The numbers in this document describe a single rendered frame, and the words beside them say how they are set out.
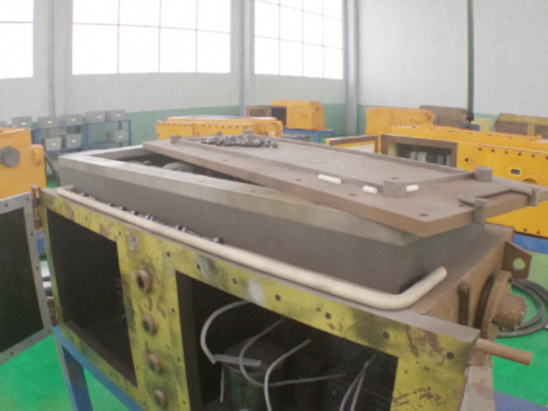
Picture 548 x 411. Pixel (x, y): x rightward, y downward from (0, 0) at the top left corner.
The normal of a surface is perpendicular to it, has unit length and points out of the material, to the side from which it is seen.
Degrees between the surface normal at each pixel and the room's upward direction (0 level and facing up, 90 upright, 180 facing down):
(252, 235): 90
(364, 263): 90
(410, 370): 90
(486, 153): 90
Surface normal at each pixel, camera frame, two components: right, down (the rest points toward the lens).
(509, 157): -0.66, 0.18
